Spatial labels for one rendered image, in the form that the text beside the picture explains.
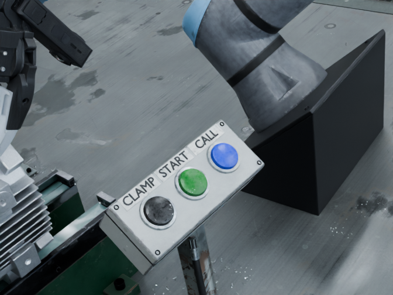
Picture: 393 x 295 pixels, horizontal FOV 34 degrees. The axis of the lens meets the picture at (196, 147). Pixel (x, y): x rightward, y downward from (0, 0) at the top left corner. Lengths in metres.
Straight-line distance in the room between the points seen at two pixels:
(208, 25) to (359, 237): 0.39
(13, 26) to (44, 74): 0.84
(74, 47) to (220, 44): 0.36
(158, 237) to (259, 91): 0.46
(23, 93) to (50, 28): 0.08
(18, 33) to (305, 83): 0.50
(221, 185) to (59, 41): 0.23
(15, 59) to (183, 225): 0.24
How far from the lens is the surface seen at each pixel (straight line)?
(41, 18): 0.70
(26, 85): 0.68
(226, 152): 0.68
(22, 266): 0.77
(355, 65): 0.99
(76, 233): 0.85
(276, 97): 1.02
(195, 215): 0.64
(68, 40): 0.72
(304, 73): 1.03
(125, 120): 1.28
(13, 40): 0.67
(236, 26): 1.02
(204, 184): 0.65
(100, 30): 1.67
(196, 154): 0.67
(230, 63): 1.04
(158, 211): 0.63
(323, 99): 0.91
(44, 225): 0.78
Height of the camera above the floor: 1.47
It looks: 35 degrees down
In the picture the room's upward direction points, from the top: 11 degrees counter-clockwise
